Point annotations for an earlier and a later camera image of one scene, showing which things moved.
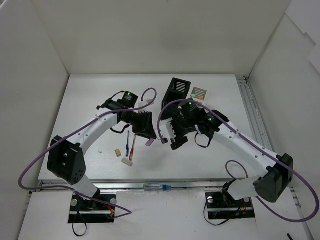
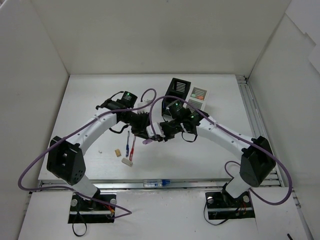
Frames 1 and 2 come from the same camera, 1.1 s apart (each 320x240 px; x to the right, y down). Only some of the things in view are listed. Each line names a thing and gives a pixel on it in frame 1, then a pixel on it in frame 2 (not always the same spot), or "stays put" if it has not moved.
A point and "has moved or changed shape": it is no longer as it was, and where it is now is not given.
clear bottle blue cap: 156,187 has moved or changed shape
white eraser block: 127,162 stays put
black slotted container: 177,90 stays put
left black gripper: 144,124 stays put
